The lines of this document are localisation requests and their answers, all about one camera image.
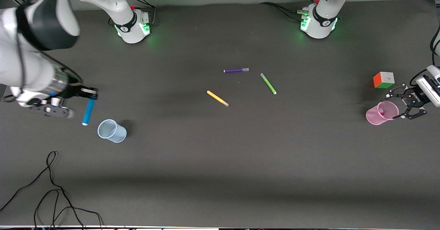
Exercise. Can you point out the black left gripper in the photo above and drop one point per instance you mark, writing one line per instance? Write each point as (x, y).
(412, 98)

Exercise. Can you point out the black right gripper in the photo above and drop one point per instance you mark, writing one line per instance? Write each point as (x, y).
(75, 90)

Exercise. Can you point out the blue marker pen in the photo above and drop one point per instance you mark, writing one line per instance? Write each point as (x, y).
(88, 112)

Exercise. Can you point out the pink marker pen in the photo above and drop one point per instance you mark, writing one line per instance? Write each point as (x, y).
(381, 112)

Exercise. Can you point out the colourful puzzle cube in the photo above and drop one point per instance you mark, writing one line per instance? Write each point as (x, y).
(383, 80)

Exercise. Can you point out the pink plastic cup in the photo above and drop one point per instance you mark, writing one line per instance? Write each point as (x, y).
(373, 116)

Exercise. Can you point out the light blue plastic cup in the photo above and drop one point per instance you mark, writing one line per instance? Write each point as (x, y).
(111, 131)

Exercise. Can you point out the yellow marker pen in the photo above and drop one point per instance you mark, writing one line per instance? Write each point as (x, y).
(217, 98)

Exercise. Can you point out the green marker pen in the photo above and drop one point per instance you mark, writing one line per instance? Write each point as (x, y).
(268, 83)

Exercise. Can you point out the purple marker pen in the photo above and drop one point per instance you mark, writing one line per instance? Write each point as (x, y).
(235, 70)

